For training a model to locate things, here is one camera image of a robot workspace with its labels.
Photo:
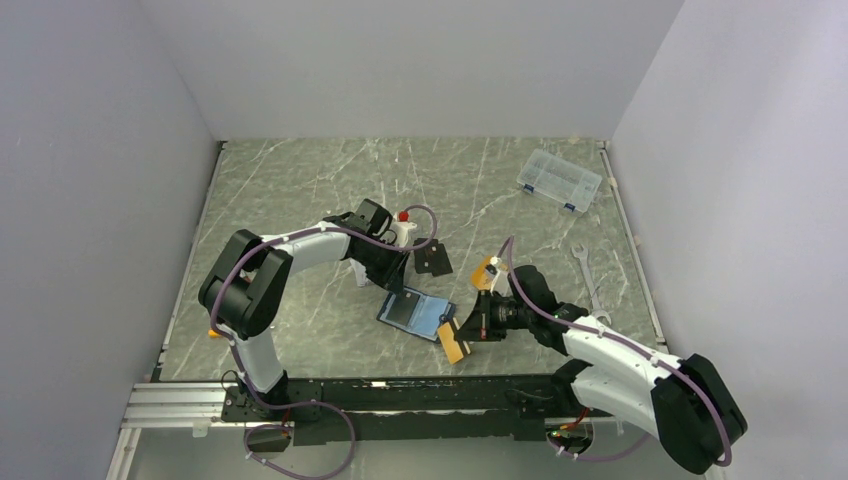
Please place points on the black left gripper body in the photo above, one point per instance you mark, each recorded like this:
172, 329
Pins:
383, 262

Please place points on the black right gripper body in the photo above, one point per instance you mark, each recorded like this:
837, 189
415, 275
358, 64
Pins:
507, 314

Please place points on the gold magnetic stripe card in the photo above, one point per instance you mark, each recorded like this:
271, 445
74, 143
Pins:
455, 350

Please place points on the blue leather card holder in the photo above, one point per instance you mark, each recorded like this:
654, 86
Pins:
429, 314

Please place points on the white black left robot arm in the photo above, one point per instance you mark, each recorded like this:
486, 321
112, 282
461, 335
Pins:
244, 288

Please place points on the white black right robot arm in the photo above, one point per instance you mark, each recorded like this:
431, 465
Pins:
682, 403

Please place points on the black VIP card stack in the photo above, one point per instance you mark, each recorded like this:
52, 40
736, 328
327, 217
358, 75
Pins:
432, 258

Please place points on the silver open-end wrench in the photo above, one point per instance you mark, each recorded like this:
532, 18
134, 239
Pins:
581, 253

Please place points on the clear plastic organizer box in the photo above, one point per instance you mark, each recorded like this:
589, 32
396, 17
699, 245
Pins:
568, 185

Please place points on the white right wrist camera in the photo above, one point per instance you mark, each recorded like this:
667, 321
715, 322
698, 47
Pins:
496, 273

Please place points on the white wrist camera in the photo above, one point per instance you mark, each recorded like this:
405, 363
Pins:
403, 228
496, 273

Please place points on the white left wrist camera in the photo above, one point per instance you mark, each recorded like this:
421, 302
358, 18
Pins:
403, 228

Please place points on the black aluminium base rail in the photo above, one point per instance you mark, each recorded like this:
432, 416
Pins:
319, 411

